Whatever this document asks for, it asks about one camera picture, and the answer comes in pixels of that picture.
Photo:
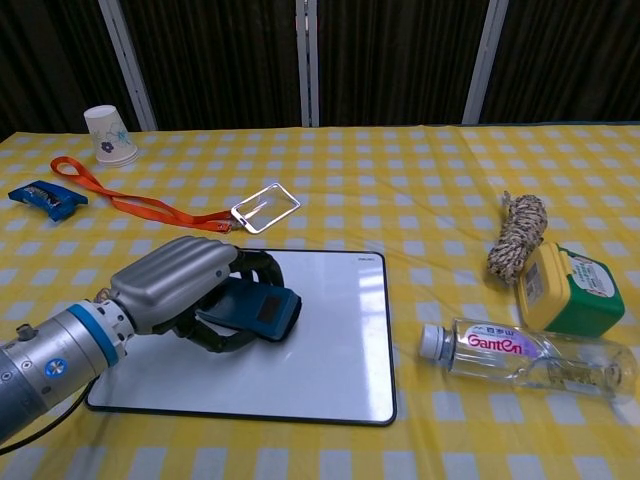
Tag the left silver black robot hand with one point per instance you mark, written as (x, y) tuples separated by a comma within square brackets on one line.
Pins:
[(170, 280)]

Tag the blue whiteboard eraser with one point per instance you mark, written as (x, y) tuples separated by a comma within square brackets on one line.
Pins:
[(260, 310)]

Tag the small black-framed whiteboard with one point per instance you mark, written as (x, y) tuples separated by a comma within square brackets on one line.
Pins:
[(325, 350)]

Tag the clear badge holder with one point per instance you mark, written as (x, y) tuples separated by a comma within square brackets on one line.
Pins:
[(265, 207)]

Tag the blue snack packet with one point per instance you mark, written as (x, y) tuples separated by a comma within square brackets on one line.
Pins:
[(45, 197)]

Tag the floral paper cup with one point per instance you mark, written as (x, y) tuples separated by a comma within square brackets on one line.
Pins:
[(107, 135)]

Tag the yellow checkered tablecloth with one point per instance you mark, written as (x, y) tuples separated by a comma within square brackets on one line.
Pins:
[(350, 200)]

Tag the dark partition panel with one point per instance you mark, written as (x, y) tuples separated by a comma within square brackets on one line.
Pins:
[(575, 60), (215, 60), (50, 60), (400, 60)]

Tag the clear plastic water bottle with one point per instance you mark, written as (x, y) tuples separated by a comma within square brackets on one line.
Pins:
[(500, 350)]

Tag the yellow and green box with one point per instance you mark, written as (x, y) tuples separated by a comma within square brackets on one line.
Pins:
[(575, 300)]

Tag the white partition post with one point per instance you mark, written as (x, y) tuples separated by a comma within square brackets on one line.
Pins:
[(306, 60), (127, 60), (486, 60)]

